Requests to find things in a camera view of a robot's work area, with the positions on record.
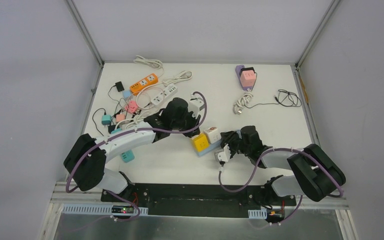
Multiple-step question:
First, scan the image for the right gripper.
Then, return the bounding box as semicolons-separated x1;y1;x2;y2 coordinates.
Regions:
219;130;251;158

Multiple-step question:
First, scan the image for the white cube socket adapter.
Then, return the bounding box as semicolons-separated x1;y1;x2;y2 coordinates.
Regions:
204;126;222;144

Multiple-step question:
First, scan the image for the light blue power strip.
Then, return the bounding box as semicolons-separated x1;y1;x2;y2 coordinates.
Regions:
195;129;243;158

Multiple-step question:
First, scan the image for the yellow white cube socket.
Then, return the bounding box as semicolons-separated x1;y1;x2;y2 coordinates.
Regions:
191;133;210;153

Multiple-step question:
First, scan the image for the pink usb cable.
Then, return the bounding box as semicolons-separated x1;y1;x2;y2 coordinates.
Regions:
135;86;166;110

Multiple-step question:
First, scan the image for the salmon pink charger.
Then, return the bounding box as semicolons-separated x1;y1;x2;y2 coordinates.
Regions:
115;114;126;123

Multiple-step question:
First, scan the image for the teal power strip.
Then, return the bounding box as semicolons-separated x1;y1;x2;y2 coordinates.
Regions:
120;150;135;163

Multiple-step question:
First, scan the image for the teal usb charger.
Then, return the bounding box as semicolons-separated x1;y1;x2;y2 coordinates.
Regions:
101;114;112;126

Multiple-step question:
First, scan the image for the black usb cable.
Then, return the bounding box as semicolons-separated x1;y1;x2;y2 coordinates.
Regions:
91;107;110;138

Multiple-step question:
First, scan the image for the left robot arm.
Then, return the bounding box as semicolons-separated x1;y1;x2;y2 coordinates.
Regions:
63;97;207;203

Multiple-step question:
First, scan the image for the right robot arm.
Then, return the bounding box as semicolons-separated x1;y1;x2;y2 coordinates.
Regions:
216;125;347;205

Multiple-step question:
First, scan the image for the pink round socket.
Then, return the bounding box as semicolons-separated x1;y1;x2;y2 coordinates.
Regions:
124;100;139;114

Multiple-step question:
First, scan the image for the pink cube socket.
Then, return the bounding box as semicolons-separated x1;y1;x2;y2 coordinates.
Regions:
239;67;257;91

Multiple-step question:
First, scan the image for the white power strip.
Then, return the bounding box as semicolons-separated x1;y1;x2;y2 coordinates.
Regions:
150;84;178;107

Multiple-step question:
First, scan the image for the orange power strip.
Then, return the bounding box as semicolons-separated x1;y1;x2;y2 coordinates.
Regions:
129;73;159;96

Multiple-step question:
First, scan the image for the light blue small charger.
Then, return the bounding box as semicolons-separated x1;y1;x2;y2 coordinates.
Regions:
122;90;132;99

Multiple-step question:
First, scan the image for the small black charger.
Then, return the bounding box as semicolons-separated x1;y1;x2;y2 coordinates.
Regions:
114;81;125;92

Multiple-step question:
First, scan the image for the purple power strip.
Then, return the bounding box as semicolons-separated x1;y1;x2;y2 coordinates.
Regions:
235;64;257;91

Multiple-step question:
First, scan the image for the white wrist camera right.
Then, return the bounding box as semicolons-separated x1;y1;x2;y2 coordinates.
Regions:
214;143;231;167

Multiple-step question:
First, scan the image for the white cord bundle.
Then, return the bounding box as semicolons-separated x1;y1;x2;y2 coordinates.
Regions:
233;92;255;116

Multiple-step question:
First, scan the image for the white coiled strip cord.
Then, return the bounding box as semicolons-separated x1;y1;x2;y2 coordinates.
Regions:
115;109;153;132

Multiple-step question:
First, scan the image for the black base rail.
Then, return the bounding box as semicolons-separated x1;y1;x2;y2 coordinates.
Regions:
119;183;297;219

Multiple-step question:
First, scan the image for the black thin cable bundle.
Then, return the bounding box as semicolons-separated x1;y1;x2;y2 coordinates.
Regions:
244;88;303;110

